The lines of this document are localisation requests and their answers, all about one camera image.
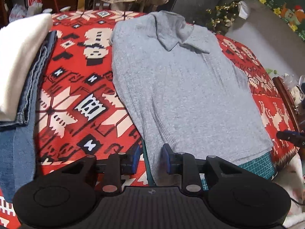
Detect grey polo shirt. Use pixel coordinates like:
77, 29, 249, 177
110, 11, 273, 185

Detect brown wooden bench edge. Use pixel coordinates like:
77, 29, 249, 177
272, 77, 301, 132

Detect green cutting mat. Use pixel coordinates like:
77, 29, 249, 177
142, 139, 278, 186

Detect red patterned Christmas tablecloth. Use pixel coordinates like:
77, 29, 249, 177
0, 10, 300, 229

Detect folded blue jeans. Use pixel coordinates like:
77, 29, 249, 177
1, 31, 57, 203

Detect gold tinsel decoration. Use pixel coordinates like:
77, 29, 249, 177
204, 1, 238, 35

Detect folded cream white garment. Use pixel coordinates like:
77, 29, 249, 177
1, 14, 53, 122

